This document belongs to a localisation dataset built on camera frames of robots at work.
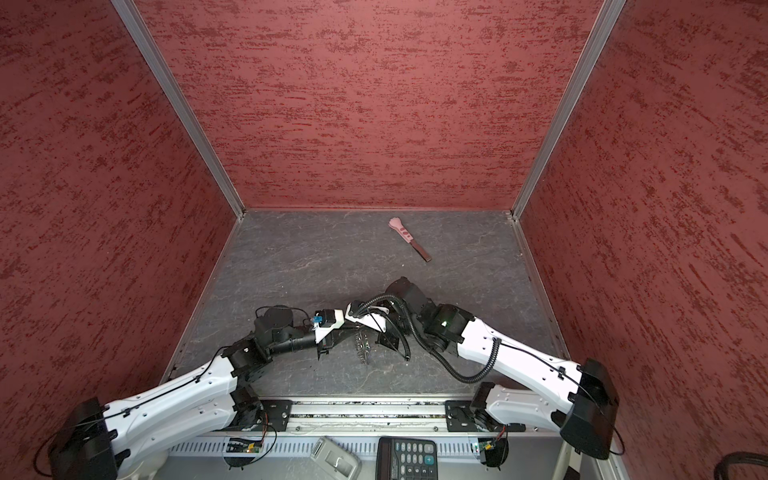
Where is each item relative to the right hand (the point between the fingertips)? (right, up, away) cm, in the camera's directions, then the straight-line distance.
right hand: (364, 332), depth 70 cm
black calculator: (+10, -28, -4) cm, 30 cm away
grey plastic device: (-6, -29, -3) cm, 30 cm away
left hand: (-2, 0, +2) cm, 3 cm away
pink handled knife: (+8, +29, +43) cm, 53 cm away
